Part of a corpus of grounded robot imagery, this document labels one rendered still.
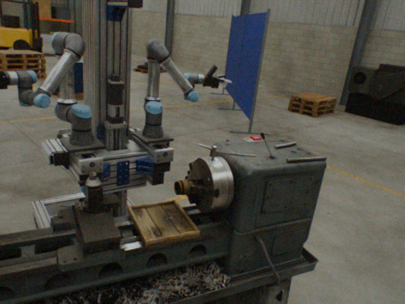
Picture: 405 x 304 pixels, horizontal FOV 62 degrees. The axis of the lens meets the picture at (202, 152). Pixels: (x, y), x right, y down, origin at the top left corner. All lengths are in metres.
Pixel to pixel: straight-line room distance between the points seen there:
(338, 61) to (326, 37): 0.92
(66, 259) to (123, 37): 1.41
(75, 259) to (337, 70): 11.40
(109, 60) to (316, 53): 10.86
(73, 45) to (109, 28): 0.33
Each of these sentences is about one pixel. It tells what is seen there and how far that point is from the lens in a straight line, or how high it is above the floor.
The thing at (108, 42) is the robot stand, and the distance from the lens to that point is 2.32.
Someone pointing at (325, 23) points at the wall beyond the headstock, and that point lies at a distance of 12.78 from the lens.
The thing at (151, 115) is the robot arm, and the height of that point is 1.32.
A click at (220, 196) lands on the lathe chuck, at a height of 1.09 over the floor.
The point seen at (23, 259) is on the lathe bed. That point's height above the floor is 0.86.
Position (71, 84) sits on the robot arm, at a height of 1.51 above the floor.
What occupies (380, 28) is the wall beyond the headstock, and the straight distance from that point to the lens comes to 11.94.
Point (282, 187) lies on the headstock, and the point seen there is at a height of 1.12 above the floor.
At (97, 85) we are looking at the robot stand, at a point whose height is 1.49.
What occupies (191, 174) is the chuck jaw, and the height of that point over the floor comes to 1.14.
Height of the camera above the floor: 1.92
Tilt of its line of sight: 20 degrees down
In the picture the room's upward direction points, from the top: 6 degrees clockwise
